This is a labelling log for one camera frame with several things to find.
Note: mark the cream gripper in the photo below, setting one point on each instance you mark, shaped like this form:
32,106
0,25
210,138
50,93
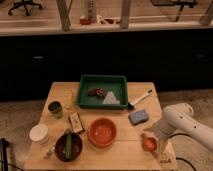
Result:
161,146

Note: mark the red apple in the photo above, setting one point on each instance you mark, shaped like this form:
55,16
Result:
149,144

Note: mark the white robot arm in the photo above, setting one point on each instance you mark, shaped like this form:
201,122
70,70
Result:
179,116

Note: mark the red bowl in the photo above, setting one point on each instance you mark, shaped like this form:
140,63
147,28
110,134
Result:
102,132

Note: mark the dark brown bowl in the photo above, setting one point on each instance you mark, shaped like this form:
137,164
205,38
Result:
61,144

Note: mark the blue sponge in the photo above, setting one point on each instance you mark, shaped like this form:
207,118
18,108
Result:
138,117

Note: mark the clear plastic bag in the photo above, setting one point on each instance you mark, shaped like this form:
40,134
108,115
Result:
110,98

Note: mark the green plastic tray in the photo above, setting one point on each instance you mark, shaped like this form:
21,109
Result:
116,84

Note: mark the dark grapes bunch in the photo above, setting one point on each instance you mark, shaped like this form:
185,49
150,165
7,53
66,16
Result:
99,92

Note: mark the small brown box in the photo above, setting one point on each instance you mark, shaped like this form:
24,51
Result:
76,124

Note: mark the green cucumber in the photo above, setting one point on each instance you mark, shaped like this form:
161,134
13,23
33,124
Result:
68,148

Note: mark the dark green cup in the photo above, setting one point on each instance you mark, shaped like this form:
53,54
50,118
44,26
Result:
55,108

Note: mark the white paper cup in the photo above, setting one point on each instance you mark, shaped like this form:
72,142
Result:
39,134

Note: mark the red object on shelf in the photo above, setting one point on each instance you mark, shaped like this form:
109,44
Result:
84,21

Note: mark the black stand at left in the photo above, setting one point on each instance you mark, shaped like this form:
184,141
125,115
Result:
3,154

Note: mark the black office chair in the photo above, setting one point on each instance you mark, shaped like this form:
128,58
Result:
25,4

